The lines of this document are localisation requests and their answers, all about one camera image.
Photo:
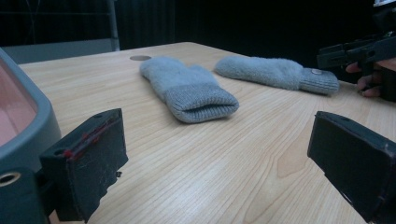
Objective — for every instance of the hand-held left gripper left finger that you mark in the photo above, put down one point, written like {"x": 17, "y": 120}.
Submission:
{"x": 90, "y": 161}

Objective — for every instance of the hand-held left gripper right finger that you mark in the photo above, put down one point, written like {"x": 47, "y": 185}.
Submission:
{"x": 351, "y": 161}

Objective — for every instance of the grey knitted mitten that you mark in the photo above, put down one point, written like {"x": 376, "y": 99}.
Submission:
{"x": 190, "y": 90}
{"x": 267, "y": 72}

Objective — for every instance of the grey plastic bin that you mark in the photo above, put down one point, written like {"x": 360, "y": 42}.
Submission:
{"x": 37, "y": 130}

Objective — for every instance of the round grey table grommet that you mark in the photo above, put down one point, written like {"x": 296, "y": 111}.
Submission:
{"x": 140, "y": 58}

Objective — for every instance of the grey panel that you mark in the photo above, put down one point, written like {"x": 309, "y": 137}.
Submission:
{"x": 59, "y": 49}

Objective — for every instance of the metal stand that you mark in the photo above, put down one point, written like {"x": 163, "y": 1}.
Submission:
{"x": 114, "y": 25}

